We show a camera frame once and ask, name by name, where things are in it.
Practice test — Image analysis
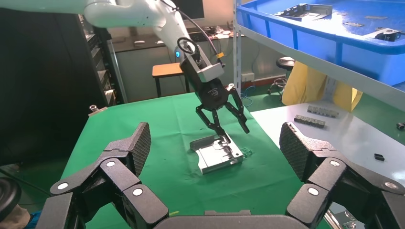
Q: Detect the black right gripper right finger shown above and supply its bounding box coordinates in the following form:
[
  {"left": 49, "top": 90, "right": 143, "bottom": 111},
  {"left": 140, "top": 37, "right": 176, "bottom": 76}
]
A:
[{"left": 279, "top": 121, "right": 405, "bottom": 229}]

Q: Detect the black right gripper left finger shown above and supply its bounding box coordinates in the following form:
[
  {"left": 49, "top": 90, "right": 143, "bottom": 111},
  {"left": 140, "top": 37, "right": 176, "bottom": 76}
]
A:
[{"left": 34, "top": 122, "right": 170, "bottom": 229}]

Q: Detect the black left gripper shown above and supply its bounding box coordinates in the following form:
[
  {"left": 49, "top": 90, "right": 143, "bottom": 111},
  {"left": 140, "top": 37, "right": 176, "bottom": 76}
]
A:
[{"left": 195, "top": 78, "right": 250, "bottom": 144}]

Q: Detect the silver sheet metal bracket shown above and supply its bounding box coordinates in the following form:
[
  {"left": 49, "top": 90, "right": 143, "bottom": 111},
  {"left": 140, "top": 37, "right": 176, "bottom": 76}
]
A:
[{"left": 190, "top": 134, "right": 245, "bottom": 176}]

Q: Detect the green table cloth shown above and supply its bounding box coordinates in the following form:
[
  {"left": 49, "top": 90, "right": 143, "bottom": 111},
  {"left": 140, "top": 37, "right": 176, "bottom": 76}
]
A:
[{"left": 60, "top": 92, "right": 321, "bottom": 229}]

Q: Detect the white metal shelf rack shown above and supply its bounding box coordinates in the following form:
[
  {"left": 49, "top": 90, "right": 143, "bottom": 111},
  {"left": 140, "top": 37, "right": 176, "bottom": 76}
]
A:
[{"left": 233, "top": 0, "right": 405, "bottom": 229}]

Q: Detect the shiny metal part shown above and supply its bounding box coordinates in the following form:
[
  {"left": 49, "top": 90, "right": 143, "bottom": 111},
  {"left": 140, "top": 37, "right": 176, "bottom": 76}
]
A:
[{"left": 322, "top": 208, "right": 362, "bottom": 229}]

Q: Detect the dark ridged metal strip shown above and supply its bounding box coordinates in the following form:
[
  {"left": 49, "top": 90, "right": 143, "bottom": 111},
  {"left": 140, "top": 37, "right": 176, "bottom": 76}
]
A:
[
  {"left": 294, "top": 114, "right": 327, "bottom": 129},
  {"left": 307, "top": 105, "right": 340, "bottom": 119}
]

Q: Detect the wooden top stool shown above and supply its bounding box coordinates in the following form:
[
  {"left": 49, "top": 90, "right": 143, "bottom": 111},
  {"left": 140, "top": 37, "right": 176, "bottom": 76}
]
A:
[{"left": 151, "top": 62, "right": 191, "bottom": 98}]

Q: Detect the black round stool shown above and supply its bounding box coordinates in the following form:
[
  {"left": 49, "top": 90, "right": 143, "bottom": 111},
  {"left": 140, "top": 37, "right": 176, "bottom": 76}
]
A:
[{"left": 267, "top": 57, "right": 297, "bottom": 95}]

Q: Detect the yellow garment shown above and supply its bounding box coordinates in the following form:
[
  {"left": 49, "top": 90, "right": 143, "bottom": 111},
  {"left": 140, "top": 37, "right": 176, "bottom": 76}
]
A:
[{"left": 281, "top": 61, "right": 363, "bottom": 113}]

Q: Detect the black round wheel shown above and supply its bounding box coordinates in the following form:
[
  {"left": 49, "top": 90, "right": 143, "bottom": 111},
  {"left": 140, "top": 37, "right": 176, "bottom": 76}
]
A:
[{"left": 0, "top": 177, "right": 22, "bottom": 222}]

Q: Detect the blue plastic bin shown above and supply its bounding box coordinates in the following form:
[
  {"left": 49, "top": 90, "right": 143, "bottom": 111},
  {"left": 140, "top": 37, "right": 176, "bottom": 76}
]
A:
[{"left": 237, "top": 0, "right": 405, "bottom": 86}]

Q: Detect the blue cable by wall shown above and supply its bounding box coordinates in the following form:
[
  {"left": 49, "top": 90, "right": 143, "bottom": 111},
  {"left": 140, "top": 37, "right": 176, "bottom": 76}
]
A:
[{"left": 240, "top": 84, "right": 255, "bottom": 107}]

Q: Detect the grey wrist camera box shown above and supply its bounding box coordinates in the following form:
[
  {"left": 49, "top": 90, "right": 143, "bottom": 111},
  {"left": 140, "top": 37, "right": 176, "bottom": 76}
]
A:
[{"left": 180, "top": 47, "right": 226, "bottom": 95}]

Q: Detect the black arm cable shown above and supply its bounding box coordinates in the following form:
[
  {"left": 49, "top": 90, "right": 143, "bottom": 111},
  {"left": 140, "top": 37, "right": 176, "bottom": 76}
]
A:
[{"left": 160, "top": 0, "right": 225, "bottom": 59}]

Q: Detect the grey flat metal bracket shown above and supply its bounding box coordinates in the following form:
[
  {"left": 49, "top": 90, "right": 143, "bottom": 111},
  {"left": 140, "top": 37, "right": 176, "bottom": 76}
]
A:
[{"left": 274, "top": 3, "right": 333, "bottom": 21}]

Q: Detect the small grey metal bracket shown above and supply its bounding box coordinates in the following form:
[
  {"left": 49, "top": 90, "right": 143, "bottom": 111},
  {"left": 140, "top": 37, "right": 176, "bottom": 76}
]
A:
[{"left": 368, "top": 28, "right": 403, "bottom": 42}]

